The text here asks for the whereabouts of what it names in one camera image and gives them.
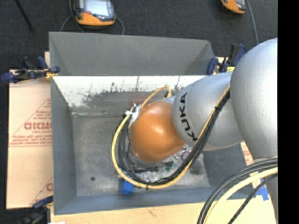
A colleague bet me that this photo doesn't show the clear crinkled plastic packet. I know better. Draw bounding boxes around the clear crinkled plastic packet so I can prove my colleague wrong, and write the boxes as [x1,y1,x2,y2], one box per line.
[134,154,190,184]

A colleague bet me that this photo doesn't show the brown cardboard board, red print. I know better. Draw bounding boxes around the brown cardboard board, red print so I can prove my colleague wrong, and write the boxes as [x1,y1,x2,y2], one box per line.
[6,69,55,210]

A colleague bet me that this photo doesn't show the blue sponge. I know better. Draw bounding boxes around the blue sponge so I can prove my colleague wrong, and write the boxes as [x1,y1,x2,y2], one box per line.
[120,179,135,195]

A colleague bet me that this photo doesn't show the grey metal bin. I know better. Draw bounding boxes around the grey metal bin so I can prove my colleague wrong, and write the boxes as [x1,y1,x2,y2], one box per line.
[48,31,260,216]

